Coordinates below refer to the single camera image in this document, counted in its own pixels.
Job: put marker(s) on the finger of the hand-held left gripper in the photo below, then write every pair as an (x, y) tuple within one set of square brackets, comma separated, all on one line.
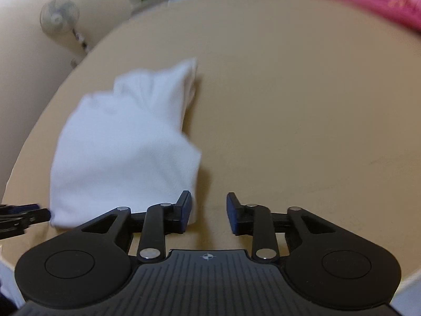
[(23, 215)]

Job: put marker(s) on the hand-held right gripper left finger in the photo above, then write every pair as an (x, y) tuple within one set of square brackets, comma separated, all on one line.
[(184, 214)]

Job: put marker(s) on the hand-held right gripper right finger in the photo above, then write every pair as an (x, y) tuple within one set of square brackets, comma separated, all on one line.
[(233, 215)]

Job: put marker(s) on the white long-sleeve shirt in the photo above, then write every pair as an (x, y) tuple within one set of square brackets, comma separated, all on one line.
[(125, 144)]

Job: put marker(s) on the white standing fan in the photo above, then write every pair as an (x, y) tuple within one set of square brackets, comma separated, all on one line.
[(59, 14)]

